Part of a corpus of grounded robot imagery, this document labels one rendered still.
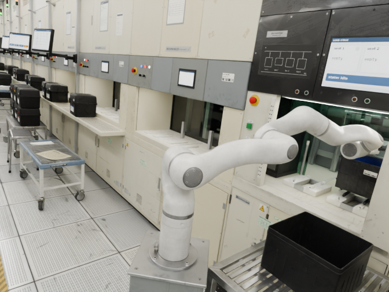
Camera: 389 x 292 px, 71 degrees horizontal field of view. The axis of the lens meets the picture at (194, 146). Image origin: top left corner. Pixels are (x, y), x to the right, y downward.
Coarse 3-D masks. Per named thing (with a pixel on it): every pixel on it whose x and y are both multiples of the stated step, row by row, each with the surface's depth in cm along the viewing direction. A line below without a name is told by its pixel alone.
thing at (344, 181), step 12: (384, 144) 136; (372, 156) 143; (348, 168) 144; (360, 168) 140; (372, 168) 135; (336, 180) 150; (348, 180) 145; (360, 180) 141; (372, 180) 136; (348, 192) 152; (360, 192) 142; (372, 192) 137
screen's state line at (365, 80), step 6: (330, 78) 124; (336, 78) 121; (342, 78) 120; (348, 78) 118; (354, 78) 116; (360, 78) 114; (366, 78) 112; (372, 78) 111; (378, 78) 109; (384, 78) 108; (366, 84) 113; (372, 84) 111; (378, 84) 110; (384, 84) 108
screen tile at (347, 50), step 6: (336, 48) 121; (342, 48) 119; (348, 48) 117; (354, 48) 115; (360, 48) 114; (336, 54) 121; (342, 54) 119; (348, 54) 117; (354, 54) 115; (360, 54) 114; (330, 60) 123; (354, 60) 115; (330, 66) 123; (336, 66) 121; (342, 66) 119; (348, 66) 117; (354, 66) 116
